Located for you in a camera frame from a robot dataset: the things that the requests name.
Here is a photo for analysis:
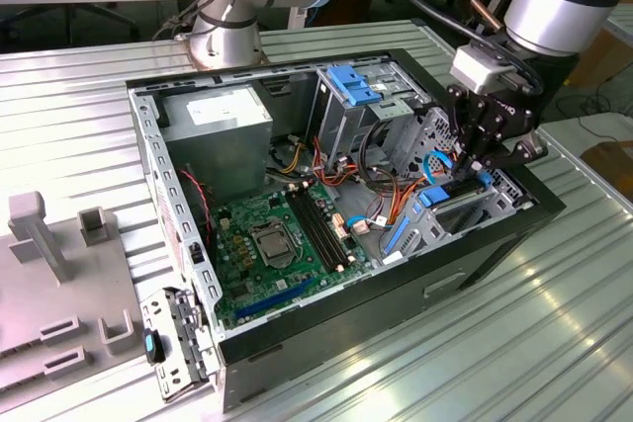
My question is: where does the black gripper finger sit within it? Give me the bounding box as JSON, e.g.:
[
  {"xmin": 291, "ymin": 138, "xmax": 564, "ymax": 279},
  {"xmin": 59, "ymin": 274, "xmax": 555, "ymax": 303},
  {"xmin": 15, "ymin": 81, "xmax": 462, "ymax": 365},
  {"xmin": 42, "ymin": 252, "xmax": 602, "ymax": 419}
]
[
  {"xmin": 446, "ymin": 84, "xmax": 506, "ymax": 182},
  {"xmin": 466, "ymin": 137, "xmax": 550, "ymax": 175}
]

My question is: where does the blue data wire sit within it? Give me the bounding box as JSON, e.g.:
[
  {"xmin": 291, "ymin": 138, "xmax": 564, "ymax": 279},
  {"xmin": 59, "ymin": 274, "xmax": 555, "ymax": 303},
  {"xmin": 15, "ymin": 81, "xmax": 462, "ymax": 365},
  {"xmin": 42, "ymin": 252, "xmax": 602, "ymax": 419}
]
[{"xmin": 422, "ymin": 149, "xmax": 455, "ymax": 186}]

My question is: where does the hard disk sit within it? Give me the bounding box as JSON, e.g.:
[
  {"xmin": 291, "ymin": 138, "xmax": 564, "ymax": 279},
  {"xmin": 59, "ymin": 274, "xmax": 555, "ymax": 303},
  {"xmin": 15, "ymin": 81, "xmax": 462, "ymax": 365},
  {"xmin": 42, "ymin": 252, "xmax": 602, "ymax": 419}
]
[{"xmin": 418, "ymin": 172, "xmax": 495, "ymax": 210}]

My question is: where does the orange power wire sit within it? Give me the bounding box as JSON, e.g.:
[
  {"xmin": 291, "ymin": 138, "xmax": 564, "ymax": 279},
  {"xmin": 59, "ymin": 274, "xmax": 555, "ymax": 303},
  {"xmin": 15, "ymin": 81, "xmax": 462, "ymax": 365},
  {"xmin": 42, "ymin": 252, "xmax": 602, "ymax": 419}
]
[{"xmin": 389, "ymin": 144, "xmax": 464, "ymax": 226}]

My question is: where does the metal disk bay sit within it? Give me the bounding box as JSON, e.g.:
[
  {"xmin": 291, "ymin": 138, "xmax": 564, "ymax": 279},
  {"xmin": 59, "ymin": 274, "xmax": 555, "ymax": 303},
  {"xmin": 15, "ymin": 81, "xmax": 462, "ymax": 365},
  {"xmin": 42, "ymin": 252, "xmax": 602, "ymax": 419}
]
[{"xmin": 380, "ymin": 172, "xmax": 538, "ymax": 265}]

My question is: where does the cardboard box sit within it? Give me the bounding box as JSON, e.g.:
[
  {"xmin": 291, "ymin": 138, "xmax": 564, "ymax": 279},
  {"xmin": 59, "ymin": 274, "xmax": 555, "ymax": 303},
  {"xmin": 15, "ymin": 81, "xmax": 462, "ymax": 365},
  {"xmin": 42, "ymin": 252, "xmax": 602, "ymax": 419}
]
[{"xmin": 579, "ymin": 140, "xmax": 633, "ymax": 181}]

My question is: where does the blue drive cage latch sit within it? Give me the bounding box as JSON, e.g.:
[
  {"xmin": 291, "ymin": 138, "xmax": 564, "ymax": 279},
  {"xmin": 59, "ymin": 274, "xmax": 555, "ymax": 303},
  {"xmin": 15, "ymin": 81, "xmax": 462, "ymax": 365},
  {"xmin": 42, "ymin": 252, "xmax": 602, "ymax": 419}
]
[{"xmin": 326, "ymin": 64, "xmax": 389, "ymax": 108}]

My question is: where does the metal drive cage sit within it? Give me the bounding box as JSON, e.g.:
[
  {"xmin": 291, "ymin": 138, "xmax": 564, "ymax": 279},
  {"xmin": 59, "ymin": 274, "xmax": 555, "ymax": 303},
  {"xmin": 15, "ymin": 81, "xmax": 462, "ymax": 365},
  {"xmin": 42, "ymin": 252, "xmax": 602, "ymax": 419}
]
[{"xmin": 314, "ymin": 61, "xmax": 436, "ymax": 169}]

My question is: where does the black RAM slot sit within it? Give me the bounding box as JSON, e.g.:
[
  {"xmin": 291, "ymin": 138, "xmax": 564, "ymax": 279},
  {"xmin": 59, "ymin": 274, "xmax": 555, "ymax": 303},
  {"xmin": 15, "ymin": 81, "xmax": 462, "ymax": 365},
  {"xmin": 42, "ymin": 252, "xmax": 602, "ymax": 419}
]
[
  {"xmin": 285, "ymin": 189, "xmax": 342, "ymax": 273},
  {"xmin": 299, "ymin": 184, "xmax": 356, "ymax": 268}
]

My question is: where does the white upright box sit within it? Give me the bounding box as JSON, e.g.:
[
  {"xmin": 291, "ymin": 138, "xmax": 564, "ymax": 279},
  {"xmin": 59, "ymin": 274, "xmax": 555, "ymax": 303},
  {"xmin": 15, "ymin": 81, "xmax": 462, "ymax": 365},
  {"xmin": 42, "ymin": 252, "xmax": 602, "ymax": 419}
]
[{"xmin": 288, "ymin": 5, "xmax": 309, "ymax": 31}]

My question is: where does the black open PC case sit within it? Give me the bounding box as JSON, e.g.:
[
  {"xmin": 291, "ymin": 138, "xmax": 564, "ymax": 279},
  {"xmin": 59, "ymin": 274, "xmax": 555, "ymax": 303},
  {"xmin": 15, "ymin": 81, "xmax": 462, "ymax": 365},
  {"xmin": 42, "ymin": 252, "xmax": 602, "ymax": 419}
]
[{"xmin": 124, "ymin": 47, "xmax": 568, "ymax": 414}]

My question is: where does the silver CPU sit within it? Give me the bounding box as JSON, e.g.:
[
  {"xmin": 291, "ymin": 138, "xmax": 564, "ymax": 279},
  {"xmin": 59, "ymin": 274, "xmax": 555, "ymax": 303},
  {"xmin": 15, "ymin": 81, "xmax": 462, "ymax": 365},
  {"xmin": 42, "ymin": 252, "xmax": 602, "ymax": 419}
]
[{"xmin": 257, "ymin": 232, "xmax": 294, "ymax": 261}]

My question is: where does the CPU socket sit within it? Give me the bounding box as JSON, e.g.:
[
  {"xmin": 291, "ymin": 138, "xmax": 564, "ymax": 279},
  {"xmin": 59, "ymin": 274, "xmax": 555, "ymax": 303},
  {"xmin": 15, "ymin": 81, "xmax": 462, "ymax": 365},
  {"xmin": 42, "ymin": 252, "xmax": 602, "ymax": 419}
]
[{"xmin": 246, "ymin": 220, "xmax": 306, "ymax": 273}]

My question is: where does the grey power supply unit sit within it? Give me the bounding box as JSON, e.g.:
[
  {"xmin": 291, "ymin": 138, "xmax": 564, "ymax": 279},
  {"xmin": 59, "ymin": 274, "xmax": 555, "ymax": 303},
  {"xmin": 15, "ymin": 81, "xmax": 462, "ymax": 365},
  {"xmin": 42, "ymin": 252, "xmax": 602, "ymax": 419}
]
[{"xmin": 158, "ymin": 84, "xmax": 275, "ymax": 206}]

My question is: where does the blue expansion slot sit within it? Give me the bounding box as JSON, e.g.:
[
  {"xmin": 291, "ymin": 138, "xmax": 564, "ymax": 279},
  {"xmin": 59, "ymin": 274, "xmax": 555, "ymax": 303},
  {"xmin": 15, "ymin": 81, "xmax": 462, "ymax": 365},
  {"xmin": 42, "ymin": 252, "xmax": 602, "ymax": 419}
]
[{"xmin": 233, "ymin": 277, "xmax": 316, "ymax": 322}]

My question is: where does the green motherboard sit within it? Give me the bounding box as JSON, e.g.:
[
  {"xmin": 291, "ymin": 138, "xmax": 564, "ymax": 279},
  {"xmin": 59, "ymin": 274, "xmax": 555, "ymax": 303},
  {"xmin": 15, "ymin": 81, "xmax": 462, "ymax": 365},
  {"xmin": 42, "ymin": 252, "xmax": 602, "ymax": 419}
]
[{"xmin": 210, "ymin": 179, "xmax": 380, "ymax": 327}]

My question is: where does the grey parts rack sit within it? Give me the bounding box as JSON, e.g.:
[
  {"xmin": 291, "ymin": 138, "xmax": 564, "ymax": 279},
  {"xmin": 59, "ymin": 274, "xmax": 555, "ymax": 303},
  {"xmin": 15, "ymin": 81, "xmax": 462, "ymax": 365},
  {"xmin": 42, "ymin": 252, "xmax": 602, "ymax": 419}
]
[{"xmin": 0, "ymin": 192, "xmax": 144, "ymax": 413}]

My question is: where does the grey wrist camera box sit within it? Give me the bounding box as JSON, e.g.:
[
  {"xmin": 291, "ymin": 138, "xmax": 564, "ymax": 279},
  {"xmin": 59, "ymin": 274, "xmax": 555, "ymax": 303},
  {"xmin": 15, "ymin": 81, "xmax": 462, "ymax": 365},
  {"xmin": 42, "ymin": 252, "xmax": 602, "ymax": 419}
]
[{"xmin": 449, "ymin": 43, "xmax": 519, "ymax": 96}]

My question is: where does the copper cable sleeve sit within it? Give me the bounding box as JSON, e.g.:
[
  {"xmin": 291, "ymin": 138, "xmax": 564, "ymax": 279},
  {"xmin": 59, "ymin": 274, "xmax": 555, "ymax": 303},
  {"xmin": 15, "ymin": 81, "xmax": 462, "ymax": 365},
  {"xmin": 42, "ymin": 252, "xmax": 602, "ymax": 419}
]
[{"xmin": 468, "ymin": 0, "xmax": 504, "ymax": 32}]

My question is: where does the thick black cable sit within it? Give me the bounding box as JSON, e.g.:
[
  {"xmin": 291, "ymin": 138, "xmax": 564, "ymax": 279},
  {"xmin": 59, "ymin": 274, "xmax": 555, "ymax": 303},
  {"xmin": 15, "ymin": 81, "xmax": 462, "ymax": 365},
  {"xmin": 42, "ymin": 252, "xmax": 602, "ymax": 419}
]
[{"xmin": 356, "ymin": 118, "xmax": 397, "ymax": 189}]

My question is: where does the red yellow wire bundle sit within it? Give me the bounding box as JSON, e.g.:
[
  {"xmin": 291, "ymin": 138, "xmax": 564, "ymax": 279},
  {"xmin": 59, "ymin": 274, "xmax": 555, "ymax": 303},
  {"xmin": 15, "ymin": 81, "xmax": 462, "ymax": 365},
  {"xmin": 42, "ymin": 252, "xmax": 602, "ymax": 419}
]
[{"xmin": 266, "ymin": 137, "xmax": 362, "ymax": 191}]

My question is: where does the pale blue wire beige plug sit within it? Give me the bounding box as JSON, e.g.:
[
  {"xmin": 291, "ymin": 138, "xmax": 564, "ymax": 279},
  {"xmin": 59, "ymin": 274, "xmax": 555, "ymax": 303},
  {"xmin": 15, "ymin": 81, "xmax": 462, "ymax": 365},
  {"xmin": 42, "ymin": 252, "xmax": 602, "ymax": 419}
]
[{"xmin": 344, "ymin": 213, "xmax": 372, "ymax": 236}]

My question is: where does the red black fan wire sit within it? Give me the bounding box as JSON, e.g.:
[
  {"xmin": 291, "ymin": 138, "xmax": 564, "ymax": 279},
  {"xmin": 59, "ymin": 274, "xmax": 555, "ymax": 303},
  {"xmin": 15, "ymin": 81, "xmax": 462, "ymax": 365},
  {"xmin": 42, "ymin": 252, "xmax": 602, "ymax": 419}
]
[{"xmin": 178, "ymin": 168, "xmax": 215, "ymax": 248}]

